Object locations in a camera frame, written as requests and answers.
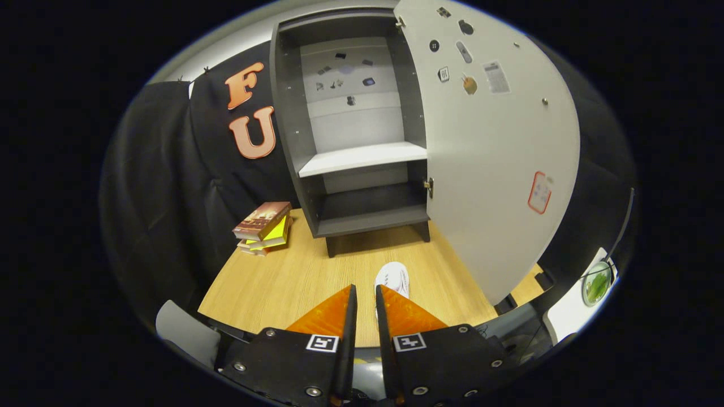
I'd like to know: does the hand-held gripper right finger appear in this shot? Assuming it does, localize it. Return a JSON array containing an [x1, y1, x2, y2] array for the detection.
[[375, 284, 510, 407]]

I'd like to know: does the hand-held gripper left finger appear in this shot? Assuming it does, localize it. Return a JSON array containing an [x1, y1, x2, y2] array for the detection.
[[218, 284, 358, 407]]

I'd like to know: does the white shoe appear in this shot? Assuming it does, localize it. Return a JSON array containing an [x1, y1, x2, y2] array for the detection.
[[374, 261, 410, 300]]

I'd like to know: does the beige shoe cabinet door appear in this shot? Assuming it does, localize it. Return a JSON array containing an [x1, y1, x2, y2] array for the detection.
[[394, 0, 581, 306]]

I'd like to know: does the grey shoe cabinet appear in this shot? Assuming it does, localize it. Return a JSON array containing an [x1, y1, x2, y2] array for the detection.
[[269, 8, 433, 259]]

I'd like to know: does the white cabinet shelf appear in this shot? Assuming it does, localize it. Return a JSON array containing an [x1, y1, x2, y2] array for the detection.
[[298, 141, 428, 178]]

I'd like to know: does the yellow book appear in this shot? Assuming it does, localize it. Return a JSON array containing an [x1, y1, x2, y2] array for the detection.
[[246, 215, 292, 251]]

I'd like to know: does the thin red-edged book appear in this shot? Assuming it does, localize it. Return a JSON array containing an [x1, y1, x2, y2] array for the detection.
[[236, 239, 269, 257]]

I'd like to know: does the brown book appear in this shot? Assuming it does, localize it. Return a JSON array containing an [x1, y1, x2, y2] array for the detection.
[[232, 201, 292, 241]]

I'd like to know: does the grey chair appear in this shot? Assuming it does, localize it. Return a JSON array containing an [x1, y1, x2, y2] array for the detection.
[[156, 300, 222, 371]]

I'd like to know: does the white side table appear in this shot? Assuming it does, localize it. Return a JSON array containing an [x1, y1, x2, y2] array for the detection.
[[543, 248, 620, 344]]

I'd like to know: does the round green glass dish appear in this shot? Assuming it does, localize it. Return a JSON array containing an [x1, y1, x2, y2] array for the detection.
[[581, 261, 614, 308]]

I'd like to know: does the black backdrop cloth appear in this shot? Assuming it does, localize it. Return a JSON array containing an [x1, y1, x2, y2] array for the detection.
[[99, 40, 640, 340]]

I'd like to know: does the black cable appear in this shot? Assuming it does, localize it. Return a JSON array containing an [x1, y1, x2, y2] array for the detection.
[[583, 188, 635, 278]]

